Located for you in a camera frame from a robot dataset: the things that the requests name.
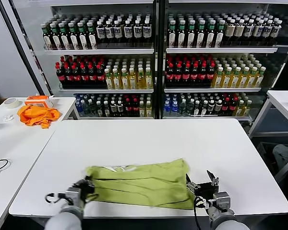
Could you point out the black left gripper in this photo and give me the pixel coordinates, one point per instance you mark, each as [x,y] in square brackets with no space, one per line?
[86,191]

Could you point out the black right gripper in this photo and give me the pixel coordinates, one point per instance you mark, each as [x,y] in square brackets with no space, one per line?
[206,190]

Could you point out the light green t-shirt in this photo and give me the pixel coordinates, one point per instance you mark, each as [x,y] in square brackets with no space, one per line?
[146,184]

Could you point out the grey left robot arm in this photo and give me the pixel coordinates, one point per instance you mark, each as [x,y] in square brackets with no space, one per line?
[62,220]

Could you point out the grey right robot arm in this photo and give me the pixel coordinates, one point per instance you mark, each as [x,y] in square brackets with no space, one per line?
[225,222]

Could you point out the green-tinted water bottle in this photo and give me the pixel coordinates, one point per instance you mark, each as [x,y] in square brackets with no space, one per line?
[84,108]
[189,109]
[90,109]
[182,109]

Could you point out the small white-cap dark bottle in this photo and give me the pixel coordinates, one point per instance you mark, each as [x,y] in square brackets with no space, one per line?
[99,109]
[112,108]
[218,106]
[204,109]
[211,106]
[120,108]
[106,109]
[196,109]

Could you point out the blue water bottle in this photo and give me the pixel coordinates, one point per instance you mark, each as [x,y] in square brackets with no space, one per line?
[174,109]
[78,106]
[167,109]

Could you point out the white side table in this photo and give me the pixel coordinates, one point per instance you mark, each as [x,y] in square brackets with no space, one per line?
[19,143]

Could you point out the small red-cap cola bottle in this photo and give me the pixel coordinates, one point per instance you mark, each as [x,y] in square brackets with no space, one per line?
[232,107]
[135,108]
[127,108]
[225,107]

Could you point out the crumpled orange cloth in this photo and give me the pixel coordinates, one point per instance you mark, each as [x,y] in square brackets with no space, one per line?
[38,116]

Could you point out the small yellow juice bottle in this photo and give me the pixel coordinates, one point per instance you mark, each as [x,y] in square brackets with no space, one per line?
[141,109]
[148,109]
[239,110]
[246,110]

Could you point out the grey bag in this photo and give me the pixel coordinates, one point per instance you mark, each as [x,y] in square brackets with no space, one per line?
[284,155]

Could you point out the orange and white box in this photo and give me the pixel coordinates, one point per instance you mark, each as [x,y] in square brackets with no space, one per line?
[36,101]

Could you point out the small white crumpled object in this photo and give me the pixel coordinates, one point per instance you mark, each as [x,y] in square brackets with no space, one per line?
[8,118]

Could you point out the masking tape roll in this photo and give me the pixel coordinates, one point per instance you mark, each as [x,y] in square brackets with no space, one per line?
[11,103]

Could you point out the white table grey legs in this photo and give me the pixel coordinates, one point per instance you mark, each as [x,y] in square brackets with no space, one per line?
[283,105]

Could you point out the drinks shelf unit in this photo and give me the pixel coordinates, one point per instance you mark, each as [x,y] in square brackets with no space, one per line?
[98,51]
[218,50]

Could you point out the green-cap dark tea bottle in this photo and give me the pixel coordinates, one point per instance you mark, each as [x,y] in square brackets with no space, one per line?
[47,39]
[92,39]
[172,38]
[64,39]
[73,39]
[82,39]
[182,38]
[211,38]
[220,38]
[192,38]
[201,38]
[55,39]

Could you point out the black slanted pole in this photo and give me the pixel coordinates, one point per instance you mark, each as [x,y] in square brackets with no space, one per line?
[24,48]

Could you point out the white-cap blue-label dark bottle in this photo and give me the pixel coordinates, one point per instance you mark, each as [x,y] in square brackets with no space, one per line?
[276,30]
[267,30]
[109,31]
[258,30]
[248,30]
[116,31]
[146,30]
[128,31]
[137,31]
[100,31]

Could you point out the white-cap beige-label bottle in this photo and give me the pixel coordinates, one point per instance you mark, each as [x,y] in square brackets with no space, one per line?
[230,31]
[239,31]

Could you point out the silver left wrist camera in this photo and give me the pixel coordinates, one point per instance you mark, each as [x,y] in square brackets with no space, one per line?
[72,194]

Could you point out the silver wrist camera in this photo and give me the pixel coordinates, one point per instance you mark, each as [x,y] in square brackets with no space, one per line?
[222,198]
[72,194]

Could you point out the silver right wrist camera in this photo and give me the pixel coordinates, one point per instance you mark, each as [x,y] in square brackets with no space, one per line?
[222,198]

